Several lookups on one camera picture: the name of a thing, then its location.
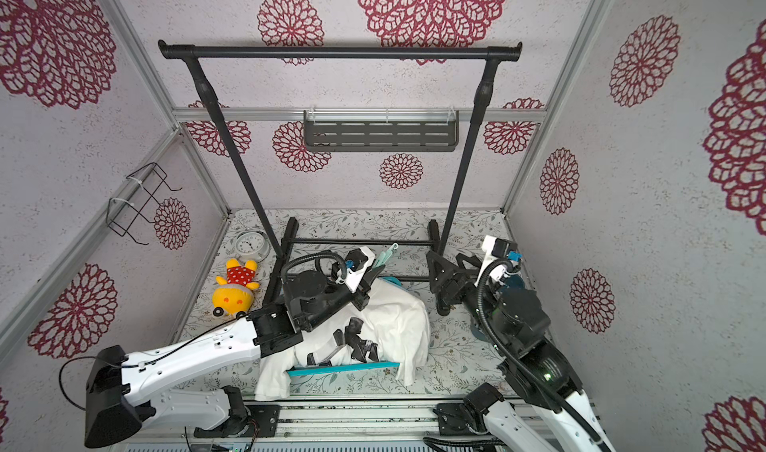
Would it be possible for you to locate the white t-shirt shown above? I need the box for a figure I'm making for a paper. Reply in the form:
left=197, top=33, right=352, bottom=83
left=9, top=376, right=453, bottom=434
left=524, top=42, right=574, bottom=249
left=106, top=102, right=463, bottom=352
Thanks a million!
left=255, top=278, right=431, bottom=401

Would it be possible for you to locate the mint green clothespin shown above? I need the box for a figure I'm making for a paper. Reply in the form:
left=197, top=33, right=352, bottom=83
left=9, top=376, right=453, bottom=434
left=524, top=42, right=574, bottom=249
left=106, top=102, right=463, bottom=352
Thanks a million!
left=374, top=243, right=399, bottom=268

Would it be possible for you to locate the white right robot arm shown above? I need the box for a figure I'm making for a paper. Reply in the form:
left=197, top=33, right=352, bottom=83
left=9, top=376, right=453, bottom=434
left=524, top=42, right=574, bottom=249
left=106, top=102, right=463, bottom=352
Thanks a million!
left=427, top=252, right=614, bottom=451

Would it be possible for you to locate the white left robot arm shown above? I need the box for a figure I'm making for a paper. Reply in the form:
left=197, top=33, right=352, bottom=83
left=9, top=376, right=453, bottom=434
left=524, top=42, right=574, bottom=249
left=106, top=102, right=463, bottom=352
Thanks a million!
left=84, top=261, right=383, bottom=449

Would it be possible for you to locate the teal plastic clothespin bin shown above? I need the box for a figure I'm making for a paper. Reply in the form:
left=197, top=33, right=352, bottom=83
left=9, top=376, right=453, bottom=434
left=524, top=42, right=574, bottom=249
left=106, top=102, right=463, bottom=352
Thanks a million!
left=471, top=274, right=527, bottom=342

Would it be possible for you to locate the teal perforated tray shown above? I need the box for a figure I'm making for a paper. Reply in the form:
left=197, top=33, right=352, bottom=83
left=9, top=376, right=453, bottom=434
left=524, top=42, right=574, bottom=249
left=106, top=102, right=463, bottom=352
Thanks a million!
left=285, top=274, right=403, bottom=378

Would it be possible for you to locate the white round alarm clock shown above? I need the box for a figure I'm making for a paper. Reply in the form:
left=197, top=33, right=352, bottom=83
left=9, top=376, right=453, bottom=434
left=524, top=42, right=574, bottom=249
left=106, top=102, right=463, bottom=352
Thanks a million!
left=231, top=230, right=271, bottom=263

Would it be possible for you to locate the yellow plush toy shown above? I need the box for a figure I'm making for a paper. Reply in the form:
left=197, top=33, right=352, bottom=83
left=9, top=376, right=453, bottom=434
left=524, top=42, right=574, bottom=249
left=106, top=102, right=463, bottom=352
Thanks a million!
left=211, top=259, right=259, bottom=318

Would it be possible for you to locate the black clothes rack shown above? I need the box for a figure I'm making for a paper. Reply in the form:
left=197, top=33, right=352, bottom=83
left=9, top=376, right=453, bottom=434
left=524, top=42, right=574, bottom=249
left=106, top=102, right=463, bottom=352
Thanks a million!
left=158, top=40, right=523, bottom=302

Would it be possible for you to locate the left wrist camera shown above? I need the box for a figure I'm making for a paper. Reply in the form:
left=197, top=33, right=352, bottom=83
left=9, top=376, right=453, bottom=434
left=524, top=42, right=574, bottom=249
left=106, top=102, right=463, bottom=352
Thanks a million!
left=344, top=246, right=375, bottom=294

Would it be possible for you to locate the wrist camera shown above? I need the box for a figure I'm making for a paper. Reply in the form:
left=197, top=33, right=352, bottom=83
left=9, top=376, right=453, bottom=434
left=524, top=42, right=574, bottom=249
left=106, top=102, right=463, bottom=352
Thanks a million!
left=480, top=236, right=522, bottom=282
left=344, top=246, right=375, bottom=294

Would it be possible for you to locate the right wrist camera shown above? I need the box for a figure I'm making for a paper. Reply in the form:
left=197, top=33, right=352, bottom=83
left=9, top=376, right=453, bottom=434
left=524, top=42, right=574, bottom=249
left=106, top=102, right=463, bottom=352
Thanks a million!
left=480, top=236, right=522, bottom=282

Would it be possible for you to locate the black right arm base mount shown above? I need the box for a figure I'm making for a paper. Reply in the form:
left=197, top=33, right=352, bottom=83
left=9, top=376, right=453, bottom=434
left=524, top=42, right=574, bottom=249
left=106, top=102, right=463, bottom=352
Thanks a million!
left=433, top=382, right=505, bottom=436

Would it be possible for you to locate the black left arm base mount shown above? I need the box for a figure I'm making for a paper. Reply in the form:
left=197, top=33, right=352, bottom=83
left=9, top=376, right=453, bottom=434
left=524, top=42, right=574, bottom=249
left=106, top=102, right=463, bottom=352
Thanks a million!
left=193, top=385, right=281, bottom=439

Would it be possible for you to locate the black wall shelf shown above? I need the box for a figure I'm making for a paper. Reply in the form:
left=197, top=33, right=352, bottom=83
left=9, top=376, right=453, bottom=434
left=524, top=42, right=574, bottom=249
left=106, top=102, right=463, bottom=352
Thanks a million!
left=302, top=110, right=460, bottom=153

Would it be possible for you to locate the black wire wall rack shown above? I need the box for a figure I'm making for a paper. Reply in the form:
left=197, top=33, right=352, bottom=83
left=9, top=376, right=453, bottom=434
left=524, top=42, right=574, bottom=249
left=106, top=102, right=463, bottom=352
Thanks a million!
left=105, top=162, right=182, bottom=246

